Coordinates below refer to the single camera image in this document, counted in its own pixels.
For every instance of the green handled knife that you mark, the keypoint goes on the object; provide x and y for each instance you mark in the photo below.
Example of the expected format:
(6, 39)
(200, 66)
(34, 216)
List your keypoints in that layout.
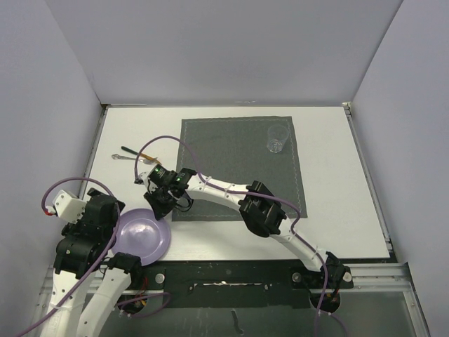
(145, 156)

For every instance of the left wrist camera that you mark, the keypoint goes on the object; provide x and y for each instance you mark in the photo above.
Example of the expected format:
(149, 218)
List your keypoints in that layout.
(66, 206)

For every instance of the aluminium frame rail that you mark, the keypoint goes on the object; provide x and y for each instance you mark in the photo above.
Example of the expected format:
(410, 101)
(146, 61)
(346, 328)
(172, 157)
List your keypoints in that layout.
(187, 275)

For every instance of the clear drinking glass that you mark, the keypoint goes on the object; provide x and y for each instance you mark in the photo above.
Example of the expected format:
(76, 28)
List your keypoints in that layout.
(277, 138)

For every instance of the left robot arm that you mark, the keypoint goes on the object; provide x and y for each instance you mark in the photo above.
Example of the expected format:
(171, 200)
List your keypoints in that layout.
(87, 284)

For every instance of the grey cloth napkin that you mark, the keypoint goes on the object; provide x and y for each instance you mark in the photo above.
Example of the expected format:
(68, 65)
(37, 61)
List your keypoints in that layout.
(235, 150)

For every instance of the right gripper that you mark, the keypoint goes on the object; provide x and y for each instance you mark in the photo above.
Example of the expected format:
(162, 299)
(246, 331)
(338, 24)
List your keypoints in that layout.
(161, 210)

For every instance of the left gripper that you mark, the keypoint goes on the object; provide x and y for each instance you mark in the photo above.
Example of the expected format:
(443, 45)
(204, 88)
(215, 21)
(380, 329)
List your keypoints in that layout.
(72, 227)

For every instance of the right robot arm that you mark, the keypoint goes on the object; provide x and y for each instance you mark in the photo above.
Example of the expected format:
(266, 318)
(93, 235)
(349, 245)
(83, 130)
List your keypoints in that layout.
(260, 210)

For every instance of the purple plate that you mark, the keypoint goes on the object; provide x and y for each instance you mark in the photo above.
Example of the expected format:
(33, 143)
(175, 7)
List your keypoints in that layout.
(141, 234)

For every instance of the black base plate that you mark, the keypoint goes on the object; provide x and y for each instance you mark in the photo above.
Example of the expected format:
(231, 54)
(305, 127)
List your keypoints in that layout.
(135, 298)

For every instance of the silver fork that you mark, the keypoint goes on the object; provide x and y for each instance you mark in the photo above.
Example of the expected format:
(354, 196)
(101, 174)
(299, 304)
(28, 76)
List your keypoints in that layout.
(121, 157)

